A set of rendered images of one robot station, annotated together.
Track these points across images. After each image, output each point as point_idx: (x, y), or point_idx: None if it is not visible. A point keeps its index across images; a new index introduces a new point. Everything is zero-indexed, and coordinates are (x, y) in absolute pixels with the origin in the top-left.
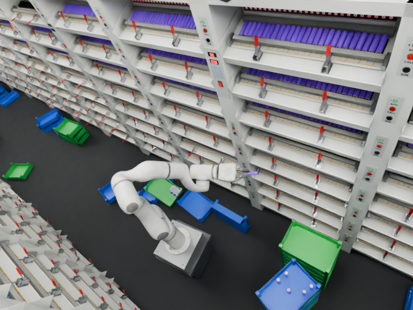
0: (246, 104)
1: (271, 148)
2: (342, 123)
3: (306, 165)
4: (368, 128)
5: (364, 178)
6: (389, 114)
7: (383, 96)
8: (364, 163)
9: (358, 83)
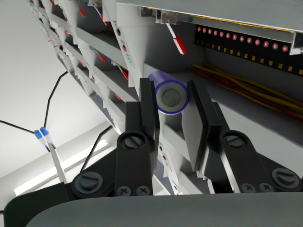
0: None
1: (302, 37)
2: (181, 144)
3: (172, 11)
4: (163, 134)
5: (120, 29)
6: (163, 152)
7: (173, 171)
8: (137, 70)
9: (190, 191)
